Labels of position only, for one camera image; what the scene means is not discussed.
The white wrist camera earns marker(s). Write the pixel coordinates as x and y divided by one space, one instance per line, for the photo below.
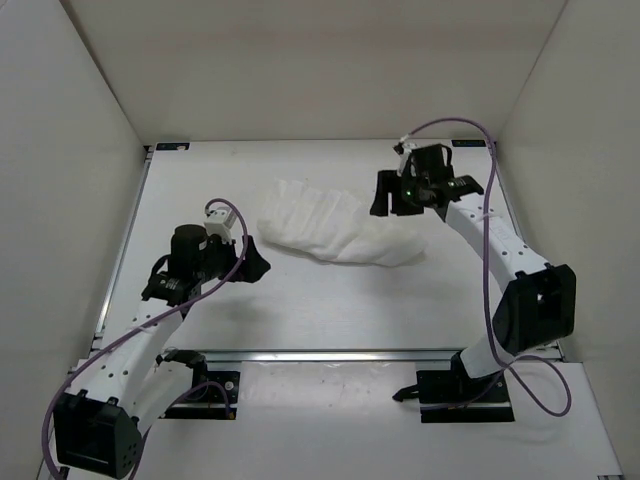
404 150
220 221

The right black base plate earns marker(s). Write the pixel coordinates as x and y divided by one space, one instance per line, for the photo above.
444 398

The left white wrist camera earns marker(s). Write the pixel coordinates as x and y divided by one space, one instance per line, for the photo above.
220 221

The left blue corner label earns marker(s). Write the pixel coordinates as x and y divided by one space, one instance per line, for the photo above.
172 146

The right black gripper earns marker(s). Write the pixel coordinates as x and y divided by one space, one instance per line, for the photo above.
389 182

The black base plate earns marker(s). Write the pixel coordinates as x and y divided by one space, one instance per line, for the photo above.
444 398
216 396

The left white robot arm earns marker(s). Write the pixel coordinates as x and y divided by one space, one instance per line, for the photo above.
102 418

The white pleated skirt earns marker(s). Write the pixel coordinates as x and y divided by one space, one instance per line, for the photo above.
334 226

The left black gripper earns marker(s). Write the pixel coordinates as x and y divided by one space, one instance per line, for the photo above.
253 264

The blue corner label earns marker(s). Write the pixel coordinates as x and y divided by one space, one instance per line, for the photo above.
468 143
172 146

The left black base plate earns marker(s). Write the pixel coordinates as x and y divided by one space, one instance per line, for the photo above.
216 396

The right blue corner label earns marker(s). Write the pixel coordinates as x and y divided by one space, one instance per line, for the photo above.
468 143

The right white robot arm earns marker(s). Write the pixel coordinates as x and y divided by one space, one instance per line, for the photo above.
538 298

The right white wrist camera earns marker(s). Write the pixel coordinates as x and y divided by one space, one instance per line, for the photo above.
404 150

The aluminium table rail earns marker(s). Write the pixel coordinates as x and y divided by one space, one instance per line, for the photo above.
329 356

